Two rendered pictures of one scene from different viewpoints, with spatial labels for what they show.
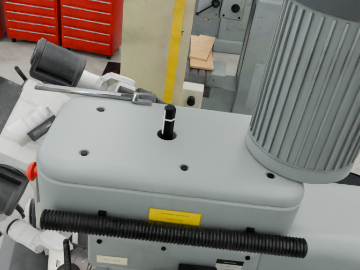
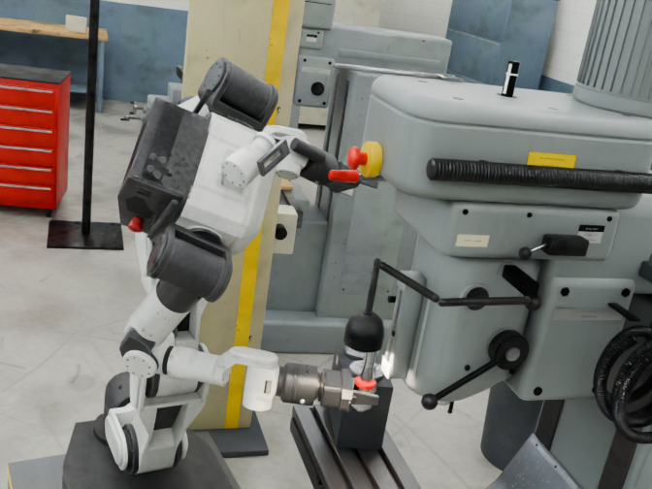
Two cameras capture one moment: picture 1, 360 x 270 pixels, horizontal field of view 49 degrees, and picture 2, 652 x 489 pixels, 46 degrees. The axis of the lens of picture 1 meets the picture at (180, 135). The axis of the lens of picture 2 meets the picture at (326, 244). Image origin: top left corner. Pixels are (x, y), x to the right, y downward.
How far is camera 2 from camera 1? 0.94 m
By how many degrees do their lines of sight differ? 20
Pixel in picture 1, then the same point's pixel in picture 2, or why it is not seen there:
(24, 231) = (196, 355)
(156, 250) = (521, 219)
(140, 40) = not seen: hidden behind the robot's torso
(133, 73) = not seen: hidden behind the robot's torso
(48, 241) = (248, 354)
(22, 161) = (229, 218)
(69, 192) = (455, 137)
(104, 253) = (467, 230)
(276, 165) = (631, 104)
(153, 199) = (535, 140)
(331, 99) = not seen: outside the picture
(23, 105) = (216, 144)
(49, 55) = (239, 78)
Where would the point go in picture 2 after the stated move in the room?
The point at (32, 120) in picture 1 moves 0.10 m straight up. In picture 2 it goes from (258, 148) to (264, 98)
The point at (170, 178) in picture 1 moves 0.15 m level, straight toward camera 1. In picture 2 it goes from (549, 114) to (602, 137)
